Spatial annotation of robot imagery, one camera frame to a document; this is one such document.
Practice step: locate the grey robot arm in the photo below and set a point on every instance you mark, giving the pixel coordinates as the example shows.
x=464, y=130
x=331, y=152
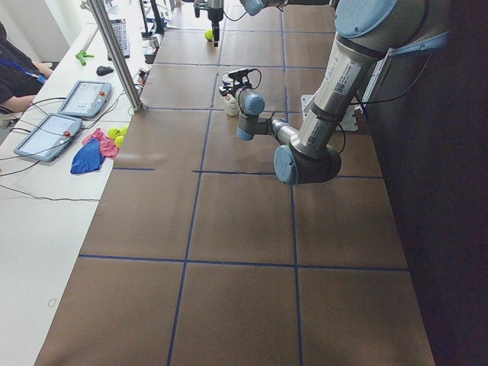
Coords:
x=253, y=7
x=365, y=32

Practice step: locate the black keyboard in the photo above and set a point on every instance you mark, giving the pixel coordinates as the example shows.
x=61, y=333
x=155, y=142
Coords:
x=119, y=28

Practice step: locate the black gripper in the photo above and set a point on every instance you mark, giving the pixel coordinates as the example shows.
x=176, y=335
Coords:
x=216, y=15
x=232, y=87

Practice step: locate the pink cloth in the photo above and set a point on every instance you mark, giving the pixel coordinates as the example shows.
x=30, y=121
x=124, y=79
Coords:
x=107, y=145

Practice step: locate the yellow Wilson tennis ball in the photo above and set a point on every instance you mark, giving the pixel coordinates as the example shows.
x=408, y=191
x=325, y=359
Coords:
x=209, y=35

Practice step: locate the black computer mouse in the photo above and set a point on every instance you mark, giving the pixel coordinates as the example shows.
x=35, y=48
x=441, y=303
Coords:
x=104, y=70

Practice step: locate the white tennis ball can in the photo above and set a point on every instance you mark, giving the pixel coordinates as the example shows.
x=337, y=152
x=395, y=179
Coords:
x=229, y=102

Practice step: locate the green plastic tool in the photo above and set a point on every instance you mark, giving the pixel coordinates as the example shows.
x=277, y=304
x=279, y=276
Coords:
x=82, y=56

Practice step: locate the aluminium frame post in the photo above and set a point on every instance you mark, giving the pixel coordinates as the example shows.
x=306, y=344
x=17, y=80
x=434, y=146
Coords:
x=102, y=20

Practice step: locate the metal cup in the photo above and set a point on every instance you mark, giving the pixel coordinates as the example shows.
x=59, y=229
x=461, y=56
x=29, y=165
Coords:
x=154, y=42

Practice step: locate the lower teach pendant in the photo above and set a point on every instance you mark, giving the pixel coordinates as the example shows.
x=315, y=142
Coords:
x=49, y=138

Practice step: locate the upper teach pendant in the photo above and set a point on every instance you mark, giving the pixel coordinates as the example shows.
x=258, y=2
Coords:
x=86, y=99

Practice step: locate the yellow ball by post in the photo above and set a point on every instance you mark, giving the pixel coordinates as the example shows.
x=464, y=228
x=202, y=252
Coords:
x=114, y=132

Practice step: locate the teach pendant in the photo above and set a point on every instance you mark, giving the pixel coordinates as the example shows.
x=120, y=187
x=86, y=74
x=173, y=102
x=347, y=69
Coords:
x=49, y=138
x=86, y=99

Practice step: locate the seated person dark shirt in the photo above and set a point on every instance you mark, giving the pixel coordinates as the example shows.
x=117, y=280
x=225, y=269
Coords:
x=21, y=77

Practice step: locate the blue cloth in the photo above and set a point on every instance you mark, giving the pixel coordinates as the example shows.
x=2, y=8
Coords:
x=88, y=158

